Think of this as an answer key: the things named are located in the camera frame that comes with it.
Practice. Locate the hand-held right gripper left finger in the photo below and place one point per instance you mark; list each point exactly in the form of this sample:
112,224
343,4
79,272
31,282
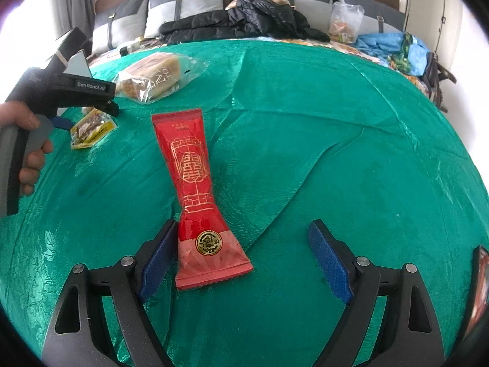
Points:
156,263

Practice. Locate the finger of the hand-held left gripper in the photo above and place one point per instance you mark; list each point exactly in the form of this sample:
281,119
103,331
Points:
63,124
109,109

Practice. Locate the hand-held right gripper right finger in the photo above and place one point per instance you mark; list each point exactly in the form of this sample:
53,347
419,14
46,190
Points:
330,260

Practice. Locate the yellow brown snack packet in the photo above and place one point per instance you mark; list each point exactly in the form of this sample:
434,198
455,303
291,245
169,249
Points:
91,128

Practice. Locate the bread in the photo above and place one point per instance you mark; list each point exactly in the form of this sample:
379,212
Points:
152,74

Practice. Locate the red snack packet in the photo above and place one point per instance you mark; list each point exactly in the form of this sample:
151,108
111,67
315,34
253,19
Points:
191,183

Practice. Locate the person's left hand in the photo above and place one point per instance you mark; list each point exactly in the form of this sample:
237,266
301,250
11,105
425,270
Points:
19,112

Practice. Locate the grey curtain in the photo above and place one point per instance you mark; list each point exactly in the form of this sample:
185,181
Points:
72,0

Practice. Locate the black puffer jacket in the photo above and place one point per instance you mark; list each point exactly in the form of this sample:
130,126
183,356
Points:
248,19

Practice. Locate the dark brown bag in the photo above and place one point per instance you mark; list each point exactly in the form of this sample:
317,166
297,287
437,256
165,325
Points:
433,72

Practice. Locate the green patterned cloth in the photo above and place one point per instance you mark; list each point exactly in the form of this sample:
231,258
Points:
405,59

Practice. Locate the blue cloth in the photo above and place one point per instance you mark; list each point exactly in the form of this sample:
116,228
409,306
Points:
378,44

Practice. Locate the clear plastic bag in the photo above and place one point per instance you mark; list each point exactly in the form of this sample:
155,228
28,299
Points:
345,21

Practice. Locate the white door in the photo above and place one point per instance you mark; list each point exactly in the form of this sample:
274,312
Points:
420,7

